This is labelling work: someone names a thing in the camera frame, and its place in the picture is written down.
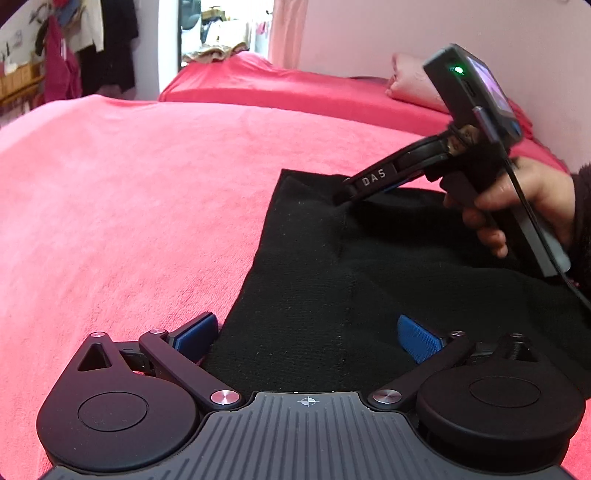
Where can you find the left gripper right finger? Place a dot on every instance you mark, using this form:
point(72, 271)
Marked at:
point(479, 401)

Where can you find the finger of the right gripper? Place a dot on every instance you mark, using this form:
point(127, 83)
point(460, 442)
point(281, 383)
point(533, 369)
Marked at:
point(398, 168)

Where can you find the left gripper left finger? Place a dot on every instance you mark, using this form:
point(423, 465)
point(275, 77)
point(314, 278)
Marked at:
point(124, 406)

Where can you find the black knit pants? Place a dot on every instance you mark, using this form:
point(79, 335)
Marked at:
point(319, 308)

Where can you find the right hand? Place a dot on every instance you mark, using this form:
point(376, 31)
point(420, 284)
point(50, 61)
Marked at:
point(550, 192)

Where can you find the pink folded quilt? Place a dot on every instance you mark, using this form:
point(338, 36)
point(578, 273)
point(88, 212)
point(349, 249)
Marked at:
point(409, 83)

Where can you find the far bed pink cover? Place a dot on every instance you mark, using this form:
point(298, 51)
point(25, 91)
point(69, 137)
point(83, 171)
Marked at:
point(317, 123)

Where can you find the bed pink cover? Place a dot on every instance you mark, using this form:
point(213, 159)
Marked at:
point(121, 217)
point(317, 123)

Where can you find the near bed pink cover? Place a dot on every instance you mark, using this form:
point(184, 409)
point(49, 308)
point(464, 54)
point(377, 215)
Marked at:
point(121, 217)

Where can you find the pink curtain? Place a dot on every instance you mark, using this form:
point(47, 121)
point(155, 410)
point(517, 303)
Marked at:
point(287, 30)

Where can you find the beige cloth on bed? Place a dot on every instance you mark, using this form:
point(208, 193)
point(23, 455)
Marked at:
point(208, 54)

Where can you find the washing machine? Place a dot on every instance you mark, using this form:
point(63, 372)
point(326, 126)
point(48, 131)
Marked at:
point(190, 12)

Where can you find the black hanging coat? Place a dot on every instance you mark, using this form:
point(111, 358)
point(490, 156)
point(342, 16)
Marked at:
point(113, 65)

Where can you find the magenta hanging jacket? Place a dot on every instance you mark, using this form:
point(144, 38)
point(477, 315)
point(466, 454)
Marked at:
point(62, 73)

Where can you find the wooden shelf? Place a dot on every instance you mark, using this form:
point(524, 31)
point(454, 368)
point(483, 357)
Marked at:
point(20, 87)

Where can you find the white hanging shirt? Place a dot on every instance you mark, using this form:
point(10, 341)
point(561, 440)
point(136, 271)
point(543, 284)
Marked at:
point(87, 30)

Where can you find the camera box with screen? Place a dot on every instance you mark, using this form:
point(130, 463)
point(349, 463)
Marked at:
point(464, 82)

